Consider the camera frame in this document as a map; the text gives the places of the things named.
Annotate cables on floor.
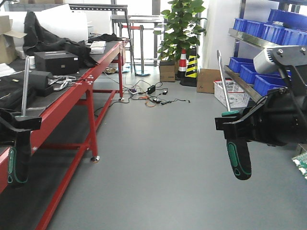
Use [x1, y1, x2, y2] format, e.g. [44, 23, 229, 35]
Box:
[94, 80, 191, 113]

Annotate white plastic basket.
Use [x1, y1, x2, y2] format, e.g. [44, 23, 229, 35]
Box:
[213, 80, 250, 109]

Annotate black box on conveyor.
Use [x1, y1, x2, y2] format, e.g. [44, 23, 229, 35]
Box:
[34, 50, 80, 76]

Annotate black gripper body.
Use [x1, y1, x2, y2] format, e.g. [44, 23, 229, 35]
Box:
[246, 66, 307, 146]

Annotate metal storage shelf rack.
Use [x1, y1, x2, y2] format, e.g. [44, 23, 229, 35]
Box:
[225, 0, 307, 102]

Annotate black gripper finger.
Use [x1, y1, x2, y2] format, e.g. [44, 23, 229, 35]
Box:
[0, 108, 42, 147]
[214, 110, 257, 142]

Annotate red conveyor frame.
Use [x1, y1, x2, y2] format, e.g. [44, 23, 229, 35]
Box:
[0, 41, 126, 230]

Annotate black cloth on conveyor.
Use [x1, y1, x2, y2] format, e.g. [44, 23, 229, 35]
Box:
[23, 11, 124, 68]

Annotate brown cardboard box on floor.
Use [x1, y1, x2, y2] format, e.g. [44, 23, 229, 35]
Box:
[196, 69, 221, 94]

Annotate red white traffic cone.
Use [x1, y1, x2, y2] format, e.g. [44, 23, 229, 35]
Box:
[175, 49, 186, 81]

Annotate yellow black striped cone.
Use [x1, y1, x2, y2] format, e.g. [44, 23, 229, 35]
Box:
[180, 46, 198, 87]

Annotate potted green plant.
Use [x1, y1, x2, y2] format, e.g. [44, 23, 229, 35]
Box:
[153, 0, 206, 61]

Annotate green black screwdriver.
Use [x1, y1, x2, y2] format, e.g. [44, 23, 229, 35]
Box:
[216, 50, 251, 180]
[8, 56, 31, 187]

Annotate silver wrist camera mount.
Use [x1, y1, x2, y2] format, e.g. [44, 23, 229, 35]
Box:
[253, 46, 307, 74]

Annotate green circuit board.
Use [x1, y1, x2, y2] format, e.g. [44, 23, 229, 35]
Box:
[292, 152, 307, 179]

